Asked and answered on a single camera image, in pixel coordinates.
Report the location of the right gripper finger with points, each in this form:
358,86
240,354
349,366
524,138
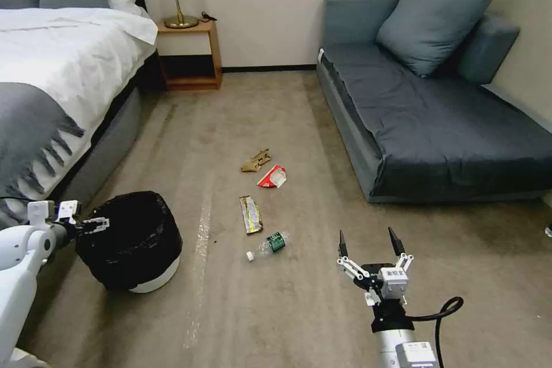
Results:
396,244
346,261

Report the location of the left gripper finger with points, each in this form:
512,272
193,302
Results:
98,221
94,231

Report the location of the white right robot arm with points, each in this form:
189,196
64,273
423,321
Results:
390,348

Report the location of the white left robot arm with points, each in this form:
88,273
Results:
17,251

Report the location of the black bin bag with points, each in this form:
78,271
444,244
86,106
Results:
129,234

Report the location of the white round trash bin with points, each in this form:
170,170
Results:
151,275

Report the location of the clear bottle with green label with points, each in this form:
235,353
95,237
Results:
272,244

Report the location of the flattened gold snack wrapper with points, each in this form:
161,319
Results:
251,215

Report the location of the grey fringed throw blanket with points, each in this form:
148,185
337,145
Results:
26,131

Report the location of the red and white carton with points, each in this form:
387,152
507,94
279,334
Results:
272,177

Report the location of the blue-grey sofa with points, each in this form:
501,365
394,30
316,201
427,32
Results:
431,118

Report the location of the crumpled brown paper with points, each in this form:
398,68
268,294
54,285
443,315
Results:
258,160

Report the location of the bed with white duvet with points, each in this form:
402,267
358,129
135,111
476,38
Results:
64,66

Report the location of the wooden nightstand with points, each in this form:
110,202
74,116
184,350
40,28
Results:
189,55

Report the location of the white sofa tag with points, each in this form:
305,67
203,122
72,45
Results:
320,56

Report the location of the blue-grey bolster cushion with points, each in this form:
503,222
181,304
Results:
487,51

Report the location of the square blue-grey cushion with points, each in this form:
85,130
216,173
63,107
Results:
433,25

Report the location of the small black object on nightstand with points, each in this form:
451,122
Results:
208,15

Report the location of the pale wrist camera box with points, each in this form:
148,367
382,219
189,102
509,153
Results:
393,282
68,208

